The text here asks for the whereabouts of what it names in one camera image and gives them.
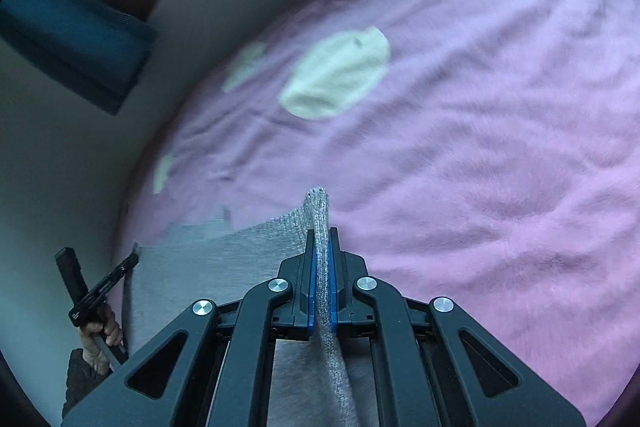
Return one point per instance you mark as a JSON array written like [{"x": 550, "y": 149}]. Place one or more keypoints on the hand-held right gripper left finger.
[{"x": 313, "y": 297}]

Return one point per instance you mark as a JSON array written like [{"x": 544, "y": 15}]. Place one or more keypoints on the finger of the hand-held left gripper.
[{"x": 117, "y": 277}]

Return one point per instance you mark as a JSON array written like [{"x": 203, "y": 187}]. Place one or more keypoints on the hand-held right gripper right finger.
[{"x": 334, "y": 307}]

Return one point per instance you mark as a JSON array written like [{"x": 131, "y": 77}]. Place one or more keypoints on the grey knit sweater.
[{"x": 225, "y": 257}]

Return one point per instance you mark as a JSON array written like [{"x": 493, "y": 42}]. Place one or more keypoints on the person's left forearm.
[{"x": 77, "y": 382}]

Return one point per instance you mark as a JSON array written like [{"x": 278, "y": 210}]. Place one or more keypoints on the person's left hand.
[{"x": 114, "y": 332}]

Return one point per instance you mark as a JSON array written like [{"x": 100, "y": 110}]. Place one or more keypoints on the pink polka-dot bedsheet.
[{"x": 450, "y": 157}]

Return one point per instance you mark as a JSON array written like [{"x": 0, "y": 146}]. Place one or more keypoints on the teal curtain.
[{"x": 75, "y": 37}]

